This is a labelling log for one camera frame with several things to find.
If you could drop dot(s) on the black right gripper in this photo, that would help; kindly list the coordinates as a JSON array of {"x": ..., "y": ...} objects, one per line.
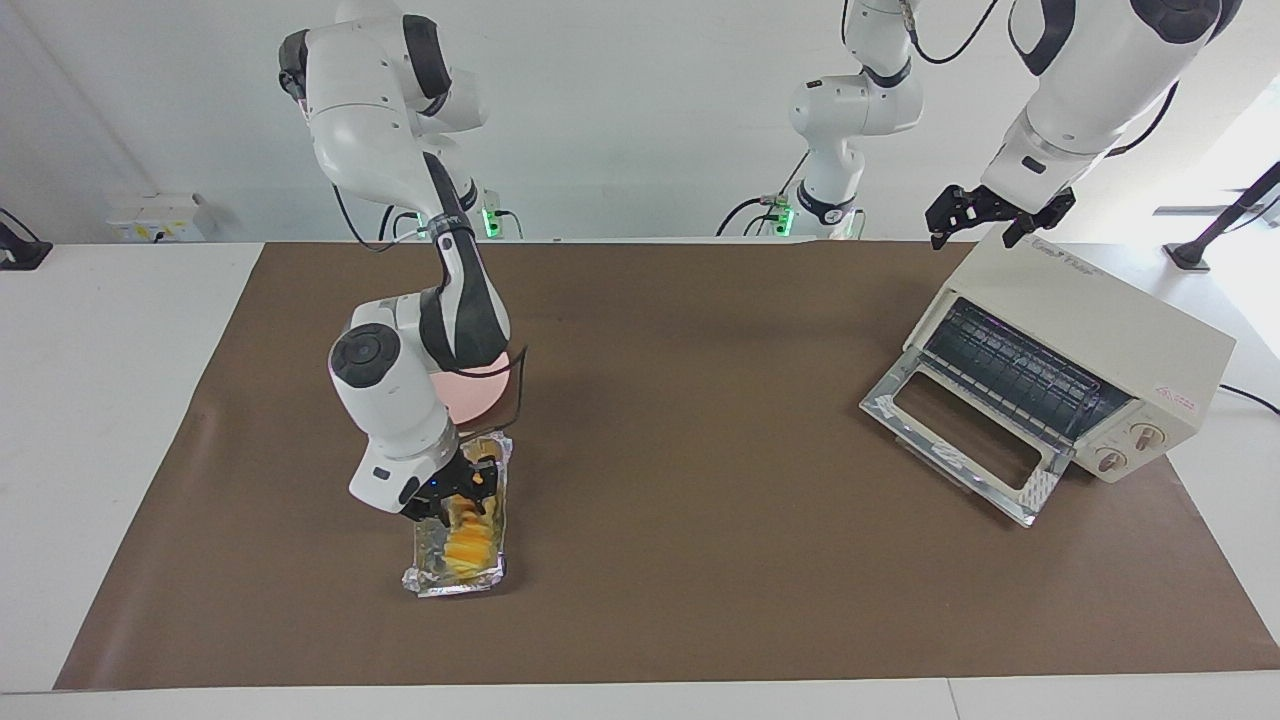
[{"x": 440, "y": 490}]

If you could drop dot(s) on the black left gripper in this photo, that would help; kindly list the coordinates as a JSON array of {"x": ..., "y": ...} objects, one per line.
[{"x": 1022, "y": 228}]

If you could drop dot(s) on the sliced yellow bread loaf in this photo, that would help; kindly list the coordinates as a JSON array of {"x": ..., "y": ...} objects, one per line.
[{"x": 468, "y": 545}]

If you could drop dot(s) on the aluminium foil tray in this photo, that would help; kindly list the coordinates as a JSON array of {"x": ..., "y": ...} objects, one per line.
[{"x": 450, "y": 582}]

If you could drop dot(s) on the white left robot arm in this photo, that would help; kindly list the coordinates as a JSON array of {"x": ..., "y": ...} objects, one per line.
[{"x": 850, "y": 110}]

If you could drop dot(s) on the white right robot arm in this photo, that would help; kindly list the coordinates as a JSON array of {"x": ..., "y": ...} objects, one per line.
[{"x": 390, "y": 380}]

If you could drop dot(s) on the cream toaster oven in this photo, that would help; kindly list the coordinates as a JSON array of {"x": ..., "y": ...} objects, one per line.
[{"x": 1120, "y": 330}]

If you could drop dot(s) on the glass oven door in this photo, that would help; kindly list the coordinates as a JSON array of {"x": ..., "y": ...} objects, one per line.
[{"x": 960, "y": 430}]

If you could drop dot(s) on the cream oven knob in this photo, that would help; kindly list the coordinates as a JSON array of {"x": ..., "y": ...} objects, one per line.
[
  {"x": 1112, "y": 460},
  {"x": 1148, "y": 435}
]

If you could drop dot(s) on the pink round plate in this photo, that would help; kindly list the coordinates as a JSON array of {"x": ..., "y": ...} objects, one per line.
[{"x": 475, "y": 395}]

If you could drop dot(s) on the green lit base connector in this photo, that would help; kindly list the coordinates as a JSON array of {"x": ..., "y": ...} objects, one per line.
[
  {"x": 782, "y": 215},
  {"x": 490, "y": 220}
]

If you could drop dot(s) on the brown table mat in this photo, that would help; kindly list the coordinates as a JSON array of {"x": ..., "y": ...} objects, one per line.
[{"x": 700, "y": 500}]

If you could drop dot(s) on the black tripod stand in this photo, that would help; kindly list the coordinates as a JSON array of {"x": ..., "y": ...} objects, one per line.
[{"x": 1190, "y": 255}]

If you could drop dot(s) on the small black stand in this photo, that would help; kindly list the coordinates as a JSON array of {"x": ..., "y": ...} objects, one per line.
[{"x": 22, "y": 255}]

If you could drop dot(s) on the white wall socket box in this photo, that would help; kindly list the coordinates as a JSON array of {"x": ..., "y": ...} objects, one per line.
[{"x": 160, "y": 220}]

